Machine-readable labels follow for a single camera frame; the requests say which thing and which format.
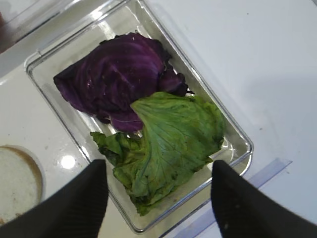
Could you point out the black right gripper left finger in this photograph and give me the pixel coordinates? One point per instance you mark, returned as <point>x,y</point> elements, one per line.
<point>76,211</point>

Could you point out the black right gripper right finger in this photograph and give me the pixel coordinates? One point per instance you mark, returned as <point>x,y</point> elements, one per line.
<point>257,216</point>

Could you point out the green lettuce leaf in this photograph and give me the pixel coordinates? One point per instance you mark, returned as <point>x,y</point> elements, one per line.
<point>179,135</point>

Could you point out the bun bottom slice on tray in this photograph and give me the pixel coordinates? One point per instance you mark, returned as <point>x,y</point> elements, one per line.
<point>20,183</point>

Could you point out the clear plastic vegetable box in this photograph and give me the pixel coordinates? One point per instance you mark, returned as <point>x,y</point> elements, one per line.
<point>119,18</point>

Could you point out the purple cabbage leaf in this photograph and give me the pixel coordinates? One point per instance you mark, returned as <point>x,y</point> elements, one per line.
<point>117,73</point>

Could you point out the clear right inner rail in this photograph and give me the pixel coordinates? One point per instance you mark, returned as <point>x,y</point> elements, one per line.
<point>222,197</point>

